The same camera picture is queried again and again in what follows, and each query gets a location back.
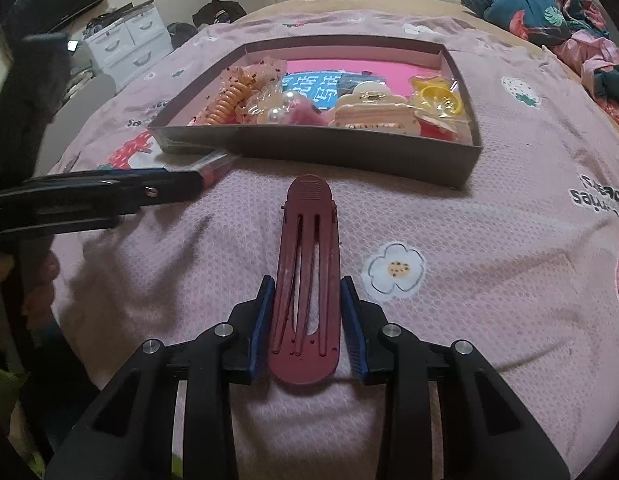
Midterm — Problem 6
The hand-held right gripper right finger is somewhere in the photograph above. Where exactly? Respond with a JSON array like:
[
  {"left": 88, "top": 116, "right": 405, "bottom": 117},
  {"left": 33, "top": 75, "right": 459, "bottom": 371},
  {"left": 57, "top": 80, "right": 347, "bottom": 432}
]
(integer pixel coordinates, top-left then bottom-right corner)
[{"left": 339, "top": 275, "right": 573, "bottom": 480}]

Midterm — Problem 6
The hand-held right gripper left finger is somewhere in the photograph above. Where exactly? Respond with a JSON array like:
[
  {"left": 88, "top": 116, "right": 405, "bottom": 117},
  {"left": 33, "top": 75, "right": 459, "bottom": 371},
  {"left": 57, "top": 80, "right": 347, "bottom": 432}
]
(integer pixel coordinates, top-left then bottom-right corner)
[{"left": 44, "top": 275, "right": 276, "bottom": 480}]

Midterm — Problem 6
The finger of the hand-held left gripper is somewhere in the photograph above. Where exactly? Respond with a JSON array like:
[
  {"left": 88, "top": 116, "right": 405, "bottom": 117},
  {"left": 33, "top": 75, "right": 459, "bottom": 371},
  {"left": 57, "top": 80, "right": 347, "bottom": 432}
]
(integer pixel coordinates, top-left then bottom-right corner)
[
  {"left": 104, "top": 171, "right": 205, "bottom": 216},
  {"left": 49, "top": 167, "right": 197, "bottom": 184}
]

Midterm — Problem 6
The dark red hair clip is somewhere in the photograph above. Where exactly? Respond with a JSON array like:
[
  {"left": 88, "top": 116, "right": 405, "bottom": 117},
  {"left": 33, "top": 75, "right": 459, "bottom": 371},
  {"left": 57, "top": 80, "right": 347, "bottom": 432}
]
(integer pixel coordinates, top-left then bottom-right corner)
[{"left": 266, "top": 174, "right": 343, "bottom": 387}]

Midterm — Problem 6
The red item clear packet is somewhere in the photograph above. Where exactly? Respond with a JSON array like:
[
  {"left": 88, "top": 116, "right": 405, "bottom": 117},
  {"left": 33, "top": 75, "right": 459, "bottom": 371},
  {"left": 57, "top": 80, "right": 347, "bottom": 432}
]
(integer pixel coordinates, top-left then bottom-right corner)
[{"left": 199, "top": 149, "right": 240, "bottom": 186}]

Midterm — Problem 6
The pink pompom hair clip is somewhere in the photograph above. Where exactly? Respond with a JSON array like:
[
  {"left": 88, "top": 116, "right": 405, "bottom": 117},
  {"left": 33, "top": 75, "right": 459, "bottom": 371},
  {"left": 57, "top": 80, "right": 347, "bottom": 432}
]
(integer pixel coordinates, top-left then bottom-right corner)
[{"left": 284, "top": 97, "right": 330, "bottom": 126}]

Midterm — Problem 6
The brown cardboard box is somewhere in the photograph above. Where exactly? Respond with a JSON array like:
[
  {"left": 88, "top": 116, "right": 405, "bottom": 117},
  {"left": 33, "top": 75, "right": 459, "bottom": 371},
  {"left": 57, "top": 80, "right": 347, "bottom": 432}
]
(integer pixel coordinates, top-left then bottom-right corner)
[{"left": 146, "top": 35, "right": 484, "bottom": 191}]

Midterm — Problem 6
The person's left hand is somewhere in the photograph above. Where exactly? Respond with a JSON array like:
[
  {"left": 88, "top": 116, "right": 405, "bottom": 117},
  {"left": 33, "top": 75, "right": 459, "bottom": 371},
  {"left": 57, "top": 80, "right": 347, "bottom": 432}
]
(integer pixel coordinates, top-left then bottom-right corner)
[{"left": 22, "top": 250, "right": 60, "bottom": 316}]

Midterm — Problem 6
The white drawer cabinet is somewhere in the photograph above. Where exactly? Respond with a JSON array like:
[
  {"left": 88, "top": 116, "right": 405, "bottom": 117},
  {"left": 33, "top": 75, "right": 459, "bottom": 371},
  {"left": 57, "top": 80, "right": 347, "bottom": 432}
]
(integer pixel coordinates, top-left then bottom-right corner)
[{"left": 84, "top": 0, "right": 175, "bottom": 91}]

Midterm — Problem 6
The pearl hair accessory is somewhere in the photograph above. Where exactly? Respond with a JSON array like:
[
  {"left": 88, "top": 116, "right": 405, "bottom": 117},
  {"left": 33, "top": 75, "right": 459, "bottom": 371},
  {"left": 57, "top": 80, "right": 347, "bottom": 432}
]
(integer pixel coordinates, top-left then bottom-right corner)
[{"left": 242, "top": 87, "right": 302, "bottom": 126}]

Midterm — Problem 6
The beige dotted bow hair clip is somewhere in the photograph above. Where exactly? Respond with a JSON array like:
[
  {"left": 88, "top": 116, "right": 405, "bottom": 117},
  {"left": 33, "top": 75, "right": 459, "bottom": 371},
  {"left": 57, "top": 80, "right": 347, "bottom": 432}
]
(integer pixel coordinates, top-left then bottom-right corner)
[{"left": 222, "top": 57, "right": 285, "bottom": 98}]

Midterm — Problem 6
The pink strawberry printed blanket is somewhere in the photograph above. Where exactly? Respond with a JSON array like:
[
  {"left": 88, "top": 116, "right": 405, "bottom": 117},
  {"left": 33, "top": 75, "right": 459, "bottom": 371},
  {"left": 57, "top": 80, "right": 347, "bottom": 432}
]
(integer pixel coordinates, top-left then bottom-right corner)
[{"left": 49, "top": 10, "right": 619, "bottom": 480}]

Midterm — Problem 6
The person's green shirt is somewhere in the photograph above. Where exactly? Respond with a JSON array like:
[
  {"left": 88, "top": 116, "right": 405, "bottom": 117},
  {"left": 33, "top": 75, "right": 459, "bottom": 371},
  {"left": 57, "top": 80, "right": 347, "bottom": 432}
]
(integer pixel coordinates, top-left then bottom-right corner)
[{"left": 0, "top": 360, "right": 45, "bottom": 466}]

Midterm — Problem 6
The dark clothes pile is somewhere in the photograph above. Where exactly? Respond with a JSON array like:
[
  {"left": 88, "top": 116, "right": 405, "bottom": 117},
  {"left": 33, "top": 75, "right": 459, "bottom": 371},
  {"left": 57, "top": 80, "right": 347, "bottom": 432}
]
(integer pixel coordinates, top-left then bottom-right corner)
[{"left": 192, "top": 0, "right": 247, "bottom": 28}]

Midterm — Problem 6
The pink book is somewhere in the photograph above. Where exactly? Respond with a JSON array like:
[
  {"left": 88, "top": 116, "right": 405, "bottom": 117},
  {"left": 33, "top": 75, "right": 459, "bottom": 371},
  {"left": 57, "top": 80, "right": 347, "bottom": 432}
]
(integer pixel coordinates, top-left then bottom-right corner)
[{"left": 282, "top": 57, "right": 415, "bottom": 111}]

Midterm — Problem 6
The red hair accessory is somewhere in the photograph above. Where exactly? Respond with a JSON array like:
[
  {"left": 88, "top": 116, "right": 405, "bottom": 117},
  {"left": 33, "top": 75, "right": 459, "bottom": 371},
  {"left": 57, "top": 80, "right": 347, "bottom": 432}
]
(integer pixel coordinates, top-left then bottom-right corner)
[{"left": 417, "top": 112, "right": 460, "bottom": 141}]

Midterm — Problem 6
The cream hair claw clip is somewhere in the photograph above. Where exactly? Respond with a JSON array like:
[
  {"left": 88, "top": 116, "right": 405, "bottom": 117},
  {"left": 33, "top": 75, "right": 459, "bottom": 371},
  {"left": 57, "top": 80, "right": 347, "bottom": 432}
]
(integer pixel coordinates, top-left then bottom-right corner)
[{"left": 327, "top": 80, "right": 423, "bottom": 136}]

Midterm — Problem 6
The yellow rings clear packet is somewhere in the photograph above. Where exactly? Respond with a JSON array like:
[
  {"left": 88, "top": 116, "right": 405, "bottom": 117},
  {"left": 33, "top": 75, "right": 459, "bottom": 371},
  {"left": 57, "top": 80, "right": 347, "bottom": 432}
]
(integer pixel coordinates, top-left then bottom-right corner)
[{"left": 408, "top": 74, "right": 465, "bottom": 121}]

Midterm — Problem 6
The pink floral clothing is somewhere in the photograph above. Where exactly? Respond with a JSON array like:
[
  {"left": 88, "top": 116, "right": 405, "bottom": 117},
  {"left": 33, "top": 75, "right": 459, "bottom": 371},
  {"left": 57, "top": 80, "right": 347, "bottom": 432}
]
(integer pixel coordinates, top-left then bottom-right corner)
[{"left": 554, "top": 27, "right": 619, "bottom": 133}]

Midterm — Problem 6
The teal floral quilt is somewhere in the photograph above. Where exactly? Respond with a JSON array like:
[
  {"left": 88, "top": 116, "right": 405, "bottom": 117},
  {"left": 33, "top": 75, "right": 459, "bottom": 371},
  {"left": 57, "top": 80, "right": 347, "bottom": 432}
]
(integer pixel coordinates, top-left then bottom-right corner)
[{"left": 462, "top": 0, "right": 610, "bottom": 48}]

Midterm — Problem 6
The orange spiral hair tie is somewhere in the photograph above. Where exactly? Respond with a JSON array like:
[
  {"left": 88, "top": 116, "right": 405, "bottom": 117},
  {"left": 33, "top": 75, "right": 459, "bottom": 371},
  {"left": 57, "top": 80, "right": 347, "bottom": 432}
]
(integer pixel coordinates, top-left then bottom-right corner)
[{"left": 204, "top": 80, "right": 255, "bottom": 126}]

